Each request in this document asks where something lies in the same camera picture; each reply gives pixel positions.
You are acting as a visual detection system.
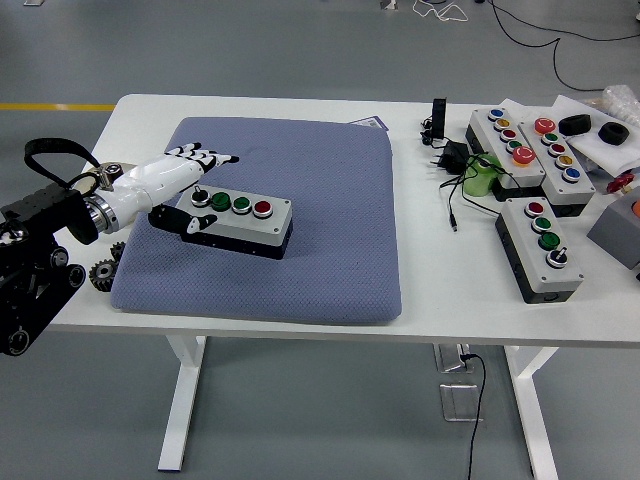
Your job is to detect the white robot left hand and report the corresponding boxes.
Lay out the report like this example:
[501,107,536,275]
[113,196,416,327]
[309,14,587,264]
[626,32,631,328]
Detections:
[102,143,240,235]

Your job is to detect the grey four-button control box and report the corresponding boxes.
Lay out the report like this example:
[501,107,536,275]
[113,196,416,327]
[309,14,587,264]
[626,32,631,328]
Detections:
[494,197,585,305]
[179,185,294,261]

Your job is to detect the five-button box, blue end button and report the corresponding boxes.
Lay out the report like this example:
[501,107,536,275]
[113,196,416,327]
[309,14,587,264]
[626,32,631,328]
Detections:
[464,107,549,202]

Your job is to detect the five-button box, red mushroom end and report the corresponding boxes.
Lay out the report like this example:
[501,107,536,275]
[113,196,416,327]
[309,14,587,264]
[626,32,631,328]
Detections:
[517,117,597,217]

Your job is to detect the grey box with orange button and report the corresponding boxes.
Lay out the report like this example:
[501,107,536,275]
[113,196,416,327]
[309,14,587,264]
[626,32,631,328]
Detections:
[585,185,640,271]

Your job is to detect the small dark metal cylinder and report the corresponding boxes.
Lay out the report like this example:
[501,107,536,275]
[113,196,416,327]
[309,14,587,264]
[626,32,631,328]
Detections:
[97,161,125,190]

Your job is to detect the blue-grey textured mat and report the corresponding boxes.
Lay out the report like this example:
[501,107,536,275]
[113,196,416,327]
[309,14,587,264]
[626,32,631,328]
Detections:
[110,117,404,326]

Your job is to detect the white table leg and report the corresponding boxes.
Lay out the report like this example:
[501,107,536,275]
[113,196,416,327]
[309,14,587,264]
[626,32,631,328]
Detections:
[157,334,209,472]
[502,345,560,480]

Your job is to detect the black upright small device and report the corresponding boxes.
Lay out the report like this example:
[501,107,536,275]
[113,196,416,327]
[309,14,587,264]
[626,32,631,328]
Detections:
[431,97,448,141]

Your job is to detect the black power adapter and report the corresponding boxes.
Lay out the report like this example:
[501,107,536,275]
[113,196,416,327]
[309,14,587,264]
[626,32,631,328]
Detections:
[428,140,471,175]

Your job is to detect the green foam block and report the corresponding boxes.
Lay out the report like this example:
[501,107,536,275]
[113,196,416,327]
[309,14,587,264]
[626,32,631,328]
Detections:
[460,153,504,199]

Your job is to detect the white foam sheet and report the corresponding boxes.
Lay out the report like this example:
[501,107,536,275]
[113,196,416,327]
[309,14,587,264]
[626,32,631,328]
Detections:
[552,93,640,177]

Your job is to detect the clear plastic bag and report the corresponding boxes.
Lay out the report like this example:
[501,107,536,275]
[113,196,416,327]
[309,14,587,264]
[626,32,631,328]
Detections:
[594,83,640,129]

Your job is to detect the black adapter cord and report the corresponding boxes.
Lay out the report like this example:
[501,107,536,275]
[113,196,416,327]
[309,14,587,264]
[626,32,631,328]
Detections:
[438,153,536,234]

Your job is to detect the white floor cable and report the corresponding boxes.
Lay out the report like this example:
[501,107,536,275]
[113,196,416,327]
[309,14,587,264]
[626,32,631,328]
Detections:
[412,0,469,24]

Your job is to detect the clear acrylic bracket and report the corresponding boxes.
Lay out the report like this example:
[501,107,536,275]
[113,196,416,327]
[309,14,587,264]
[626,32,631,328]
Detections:
[438,382,485,424]
[432,342,471,374]

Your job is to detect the black cable with plug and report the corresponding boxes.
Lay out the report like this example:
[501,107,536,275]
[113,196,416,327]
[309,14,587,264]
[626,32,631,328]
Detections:
[459,352,489,480]

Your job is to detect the black foam ring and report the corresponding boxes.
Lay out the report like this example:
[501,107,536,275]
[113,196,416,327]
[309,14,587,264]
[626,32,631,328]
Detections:
[598,121,630,147]
[558,113,592,137]

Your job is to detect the black floor cable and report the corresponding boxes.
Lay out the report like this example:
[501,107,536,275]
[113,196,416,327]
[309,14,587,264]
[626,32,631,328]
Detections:
[487,0,640,94]

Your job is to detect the red valve handle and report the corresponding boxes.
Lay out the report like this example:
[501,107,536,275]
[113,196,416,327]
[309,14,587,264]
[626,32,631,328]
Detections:
[605,169,635,195]

